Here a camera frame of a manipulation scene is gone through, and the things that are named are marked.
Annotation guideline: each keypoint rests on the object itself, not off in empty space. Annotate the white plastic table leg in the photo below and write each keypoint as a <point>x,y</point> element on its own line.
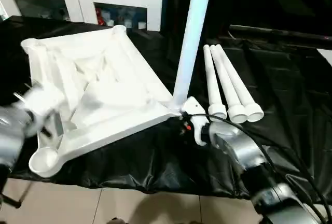
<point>228,89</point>
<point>241,89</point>
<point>213,86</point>
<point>192,32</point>

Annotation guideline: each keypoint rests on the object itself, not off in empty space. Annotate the white plastic table top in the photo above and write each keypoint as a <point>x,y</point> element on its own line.
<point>104,84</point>

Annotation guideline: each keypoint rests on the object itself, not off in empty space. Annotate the black plastic mat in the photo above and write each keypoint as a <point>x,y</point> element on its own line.
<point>155,156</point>

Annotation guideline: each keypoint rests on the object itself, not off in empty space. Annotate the dark left robot foot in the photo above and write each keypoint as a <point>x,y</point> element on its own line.
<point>110,221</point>

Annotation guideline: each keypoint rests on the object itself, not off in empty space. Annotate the small bottles behind glass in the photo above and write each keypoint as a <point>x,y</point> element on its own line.
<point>122,19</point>

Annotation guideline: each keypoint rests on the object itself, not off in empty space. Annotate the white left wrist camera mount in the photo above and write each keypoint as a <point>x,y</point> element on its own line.
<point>44,102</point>

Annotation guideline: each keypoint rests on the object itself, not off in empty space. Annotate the dark metal rail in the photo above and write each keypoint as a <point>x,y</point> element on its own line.
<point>280,31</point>

